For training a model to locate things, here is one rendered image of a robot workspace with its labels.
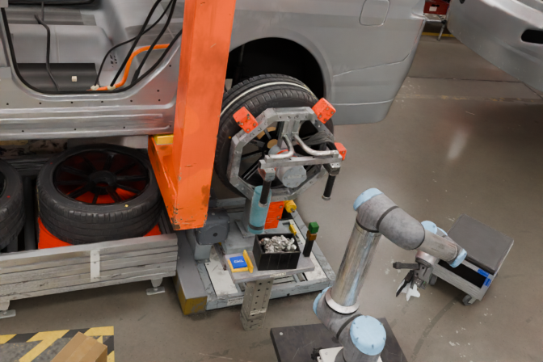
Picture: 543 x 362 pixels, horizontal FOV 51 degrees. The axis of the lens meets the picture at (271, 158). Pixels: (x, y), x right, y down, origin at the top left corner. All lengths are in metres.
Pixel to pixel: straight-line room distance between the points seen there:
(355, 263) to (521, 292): 1.93
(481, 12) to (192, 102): 3.26
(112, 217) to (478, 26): 3.46
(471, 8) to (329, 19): 2.34
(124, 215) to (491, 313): 2.23
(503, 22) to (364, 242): 3.12
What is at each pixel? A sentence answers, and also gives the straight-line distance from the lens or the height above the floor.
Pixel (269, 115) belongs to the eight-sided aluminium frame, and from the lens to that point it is 2.66.
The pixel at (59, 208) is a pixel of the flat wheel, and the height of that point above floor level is 0.49.
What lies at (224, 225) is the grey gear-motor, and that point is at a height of 0.37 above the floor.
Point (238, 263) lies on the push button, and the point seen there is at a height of 0.48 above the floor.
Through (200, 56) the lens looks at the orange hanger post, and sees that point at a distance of 2.32.
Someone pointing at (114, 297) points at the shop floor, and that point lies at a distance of 3.22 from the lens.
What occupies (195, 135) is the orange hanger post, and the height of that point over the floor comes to 1.07.
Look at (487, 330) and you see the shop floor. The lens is 3.64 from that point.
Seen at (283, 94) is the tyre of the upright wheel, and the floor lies 1.18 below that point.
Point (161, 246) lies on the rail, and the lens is 2.99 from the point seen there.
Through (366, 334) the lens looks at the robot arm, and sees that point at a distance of 2.43.
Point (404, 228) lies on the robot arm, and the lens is 2.07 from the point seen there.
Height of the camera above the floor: 2.39
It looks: 33 degrees down
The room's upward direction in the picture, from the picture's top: 12 degrees clockwise
